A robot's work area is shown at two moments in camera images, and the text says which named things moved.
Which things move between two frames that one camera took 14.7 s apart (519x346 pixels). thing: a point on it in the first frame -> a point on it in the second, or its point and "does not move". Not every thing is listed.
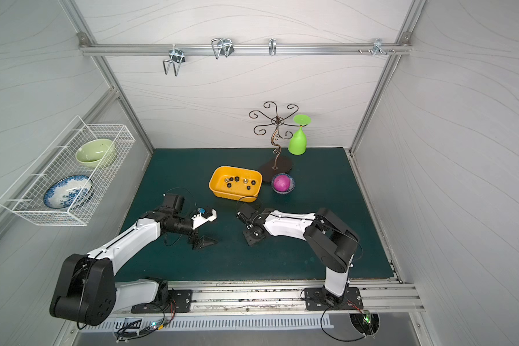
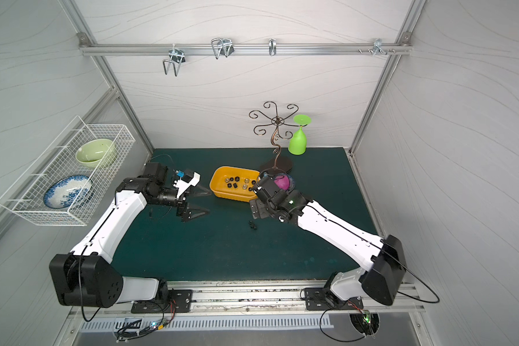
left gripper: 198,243 -> 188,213
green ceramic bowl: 95,152 does not move
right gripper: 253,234 -> 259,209
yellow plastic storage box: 241,184 does not move
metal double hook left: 176,57 does not move
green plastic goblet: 298,140 does not move
